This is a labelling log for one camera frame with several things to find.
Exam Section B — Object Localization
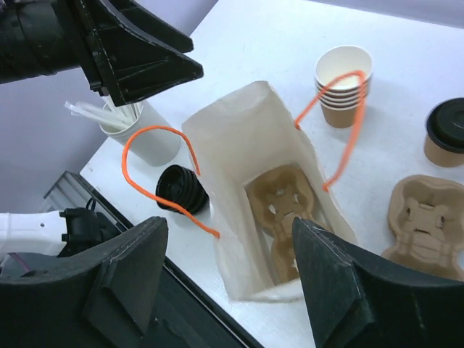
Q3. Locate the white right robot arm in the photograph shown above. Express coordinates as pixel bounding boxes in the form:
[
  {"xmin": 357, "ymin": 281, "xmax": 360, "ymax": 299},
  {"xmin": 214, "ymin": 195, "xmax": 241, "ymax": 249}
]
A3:
[{"xmin": 1, "ymin": 208, "xmax": 463, "ymax": 347}]

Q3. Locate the stack of brown paper cups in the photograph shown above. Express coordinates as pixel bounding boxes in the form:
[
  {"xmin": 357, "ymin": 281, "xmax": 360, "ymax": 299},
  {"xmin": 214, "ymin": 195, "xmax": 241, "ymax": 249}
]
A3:
[{"xmin": 315, "ymin": 46, "xmax": 373, "ymax": 128}]

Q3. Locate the aluminium frame rail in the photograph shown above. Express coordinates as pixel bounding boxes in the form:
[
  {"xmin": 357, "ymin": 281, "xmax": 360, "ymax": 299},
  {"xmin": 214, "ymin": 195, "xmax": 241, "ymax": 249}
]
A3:
[{"xmin": 38, "ymin": 171, "xmax": 93, "ymax": 212}]

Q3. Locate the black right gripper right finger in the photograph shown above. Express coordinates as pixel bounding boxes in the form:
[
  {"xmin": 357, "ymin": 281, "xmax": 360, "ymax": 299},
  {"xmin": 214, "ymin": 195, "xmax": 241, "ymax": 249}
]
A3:
[{"xmin": 292, "ymin": 218, "xmax": 463, "ymax": 347}]

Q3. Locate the stack of black cup lids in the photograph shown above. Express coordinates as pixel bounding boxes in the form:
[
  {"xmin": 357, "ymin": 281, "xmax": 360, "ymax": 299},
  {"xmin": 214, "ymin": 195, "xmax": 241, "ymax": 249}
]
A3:
[{"xmin": 155, "ymin": 165, "xmax": 209, "ymax": 215}]

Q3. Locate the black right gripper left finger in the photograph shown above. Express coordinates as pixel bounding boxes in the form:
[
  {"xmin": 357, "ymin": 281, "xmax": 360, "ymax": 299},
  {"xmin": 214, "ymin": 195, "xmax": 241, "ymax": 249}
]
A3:
[{"xmin": 1, "ymin": 217, "xmax": 168, "ymax": 347}]

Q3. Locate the paper bag with orange handles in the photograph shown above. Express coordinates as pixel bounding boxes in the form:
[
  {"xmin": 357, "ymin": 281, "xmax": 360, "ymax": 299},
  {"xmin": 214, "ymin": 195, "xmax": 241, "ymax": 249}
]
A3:
[{"xmin": 178, "ymin": 80, "xmax": 357, "ymax": 302}]

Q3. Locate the brown pulp cup carrier top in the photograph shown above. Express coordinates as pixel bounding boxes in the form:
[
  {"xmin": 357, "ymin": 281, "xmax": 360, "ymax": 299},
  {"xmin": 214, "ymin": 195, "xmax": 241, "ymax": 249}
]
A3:
[{"xmin": 246, "ymin": 165, "xmax": 332, "ymax": 283}]

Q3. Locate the white cup holding straws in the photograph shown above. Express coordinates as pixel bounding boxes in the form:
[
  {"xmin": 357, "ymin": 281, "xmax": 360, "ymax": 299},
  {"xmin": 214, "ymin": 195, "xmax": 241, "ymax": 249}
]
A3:
[{"xmin": 100, "ymin": 101, "xmax": 181, "ymax": 167}]

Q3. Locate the black cup lid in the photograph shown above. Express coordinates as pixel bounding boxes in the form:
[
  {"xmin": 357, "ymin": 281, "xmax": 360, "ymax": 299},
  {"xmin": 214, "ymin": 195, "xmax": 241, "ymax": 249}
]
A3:
[{"xmin": 426, "ymin": 98, "xmax": 463, "ymax": 153}]

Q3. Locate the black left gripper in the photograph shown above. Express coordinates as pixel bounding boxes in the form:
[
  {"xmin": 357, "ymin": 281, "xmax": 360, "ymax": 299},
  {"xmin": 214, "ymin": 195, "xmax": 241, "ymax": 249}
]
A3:
[{"xmin": 54, "ymin": 0, "xmax": 203, "ymax": 106}]

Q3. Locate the brown paper cup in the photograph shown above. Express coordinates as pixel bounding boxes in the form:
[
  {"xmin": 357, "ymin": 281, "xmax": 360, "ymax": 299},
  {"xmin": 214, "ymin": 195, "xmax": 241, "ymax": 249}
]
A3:
[{"xmin": 423, "ymin": 136, "xmax": 463, "ymax": 167}]

